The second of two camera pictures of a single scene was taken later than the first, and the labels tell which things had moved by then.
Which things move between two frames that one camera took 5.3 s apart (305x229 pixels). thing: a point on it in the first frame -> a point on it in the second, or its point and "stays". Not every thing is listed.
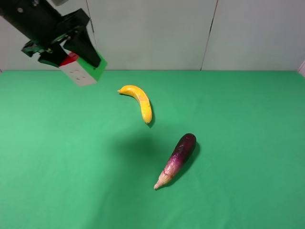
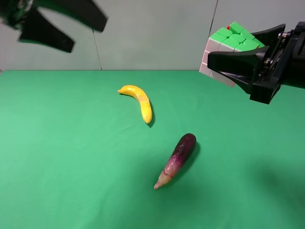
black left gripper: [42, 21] -> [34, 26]
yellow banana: [142, 98] stays
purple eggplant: [179, 156] stays
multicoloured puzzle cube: [81, 72] -> [233, 38]
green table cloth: [84, 157] stays
